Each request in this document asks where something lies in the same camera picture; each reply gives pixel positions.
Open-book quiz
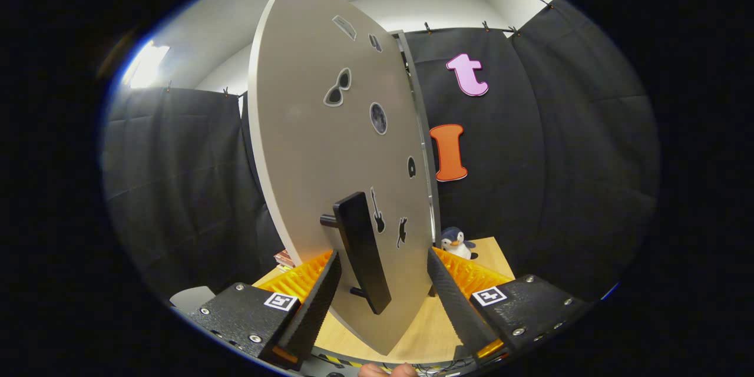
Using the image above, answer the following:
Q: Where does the black cable bundle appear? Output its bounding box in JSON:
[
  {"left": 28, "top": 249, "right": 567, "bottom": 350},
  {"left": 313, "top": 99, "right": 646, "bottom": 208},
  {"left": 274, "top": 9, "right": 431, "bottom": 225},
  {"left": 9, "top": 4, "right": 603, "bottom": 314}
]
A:
[{"left": 406, "top": 358, "right": 472, "bottom": 376}]

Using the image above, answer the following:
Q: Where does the grey shoe cabinet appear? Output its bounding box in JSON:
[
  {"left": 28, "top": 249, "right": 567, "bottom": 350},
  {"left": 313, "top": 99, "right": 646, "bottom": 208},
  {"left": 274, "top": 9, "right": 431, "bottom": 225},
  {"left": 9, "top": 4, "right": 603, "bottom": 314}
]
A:
[{"left": 389, "top": 29, "right": 442, "bottom": 298}]

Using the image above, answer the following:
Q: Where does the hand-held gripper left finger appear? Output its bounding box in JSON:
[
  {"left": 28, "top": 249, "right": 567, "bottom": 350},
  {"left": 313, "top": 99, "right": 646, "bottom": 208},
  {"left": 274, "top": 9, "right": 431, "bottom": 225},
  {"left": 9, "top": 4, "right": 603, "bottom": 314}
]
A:
[{"left": 188, "top": 250, "right": 342, "bottom": 371}]

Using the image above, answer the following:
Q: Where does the black door handle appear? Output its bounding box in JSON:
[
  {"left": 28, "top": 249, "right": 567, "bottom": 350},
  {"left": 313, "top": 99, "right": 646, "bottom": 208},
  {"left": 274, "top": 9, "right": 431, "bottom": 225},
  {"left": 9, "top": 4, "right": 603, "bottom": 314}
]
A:
[{"left": 320, "top": 191, "right": 392, "bottom": 315}]

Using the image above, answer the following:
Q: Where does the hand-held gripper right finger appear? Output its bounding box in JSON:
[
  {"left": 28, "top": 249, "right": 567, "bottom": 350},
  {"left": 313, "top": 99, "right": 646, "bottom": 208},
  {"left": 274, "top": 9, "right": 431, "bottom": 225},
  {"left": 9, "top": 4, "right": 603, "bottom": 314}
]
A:
[{"left": 426, "top": 246, "right": 593, "bottom": 366}]

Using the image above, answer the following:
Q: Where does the black backdrop cloth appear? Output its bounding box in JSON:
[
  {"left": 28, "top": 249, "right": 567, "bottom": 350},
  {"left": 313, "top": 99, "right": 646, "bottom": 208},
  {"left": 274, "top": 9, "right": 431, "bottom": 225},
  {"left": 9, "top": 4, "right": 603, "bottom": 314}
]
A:
[{"left": 100, "top": 0, "right": 660, "bottom": 307}]

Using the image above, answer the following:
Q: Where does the penguin plush toy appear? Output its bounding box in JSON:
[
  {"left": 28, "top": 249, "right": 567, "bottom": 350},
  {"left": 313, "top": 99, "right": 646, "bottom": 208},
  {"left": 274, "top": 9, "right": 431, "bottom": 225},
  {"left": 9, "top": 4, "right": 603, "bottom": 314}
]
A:
[{"left": 441, "top": 226, "right": 479, "bottom": 261}]

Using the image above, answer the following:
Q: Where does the narrow ceiling light strip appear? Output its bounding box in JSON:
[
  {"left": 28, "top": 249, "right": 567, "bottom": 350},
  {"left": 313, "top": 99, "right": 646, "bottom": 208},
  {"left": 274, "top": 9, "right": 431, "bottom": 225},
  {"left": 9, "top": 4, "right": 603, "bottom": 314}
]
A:
[{"left": 121, "top": 41, "right": 171, "bottom": 89}]

